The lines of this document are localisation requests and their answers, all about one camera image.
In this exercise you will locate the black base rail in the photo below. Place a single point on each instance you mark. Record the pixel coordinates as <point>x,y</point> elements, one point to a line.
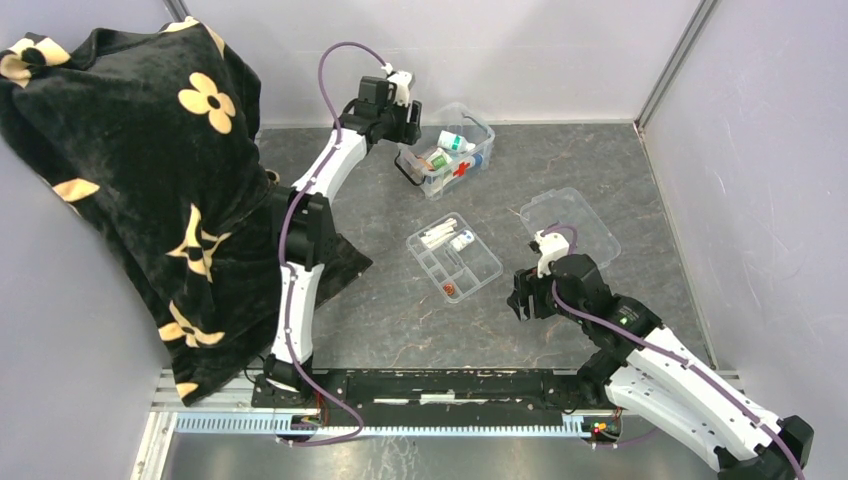
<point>472,399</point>

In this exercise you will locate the clear compartment tray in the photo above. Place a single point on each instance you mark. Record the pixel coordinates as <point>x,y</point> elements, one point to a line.
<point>468,271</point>

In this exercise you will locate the blue white bandage roll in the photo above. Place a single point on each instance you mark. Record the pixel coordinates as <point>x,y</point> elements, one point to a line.
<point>470,163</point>

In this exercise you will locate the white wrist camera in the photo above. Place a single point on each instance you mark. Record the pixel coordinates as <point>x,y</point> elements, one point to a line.
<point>550,245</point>
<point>402,82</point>

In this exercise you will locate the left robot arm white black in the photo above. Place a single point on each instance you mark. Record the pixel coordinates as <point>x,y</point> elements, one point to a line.
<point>382,110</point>

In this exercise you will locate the brown bottle orange cap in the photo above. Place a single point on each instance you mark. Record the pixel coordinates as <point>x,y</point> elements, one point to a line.
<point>422,164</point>

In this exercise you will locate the black blanket with cream flowers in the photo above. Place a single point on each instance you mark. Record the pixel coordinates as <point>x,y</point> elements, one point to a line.
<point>150,138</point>

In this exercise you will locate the clear box lid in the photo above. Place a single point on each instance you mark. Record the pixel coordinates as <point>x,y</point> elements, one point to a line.
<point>566,208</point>

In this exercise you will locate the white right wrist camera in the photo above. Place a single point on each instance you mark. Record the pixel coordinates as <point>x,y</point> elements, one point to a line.
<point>550,245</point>

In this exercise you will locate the clear first aid box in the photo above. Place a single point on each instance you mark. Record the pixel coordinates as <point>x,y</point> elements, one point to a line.
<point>457,118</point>

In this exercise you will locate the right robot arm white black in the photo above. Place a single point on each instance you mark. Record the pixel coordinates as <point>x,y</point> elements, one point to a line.
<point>642,366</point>

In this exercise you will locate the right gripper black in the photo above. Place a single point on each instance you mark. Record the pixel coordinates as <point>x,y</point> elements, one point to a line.
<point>527,282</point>

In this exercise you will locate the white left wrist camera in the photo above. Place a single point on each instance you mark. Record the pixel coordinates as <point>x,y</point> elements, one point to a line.
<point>402,82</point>

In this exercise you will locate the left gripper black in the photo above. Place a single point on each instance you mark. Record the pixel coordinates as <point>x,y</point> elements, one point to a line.
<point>408,133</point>

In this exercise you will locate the green small medicine box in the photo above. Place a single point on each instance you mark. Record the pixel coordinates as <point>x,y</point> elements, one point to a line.
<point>439,159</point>

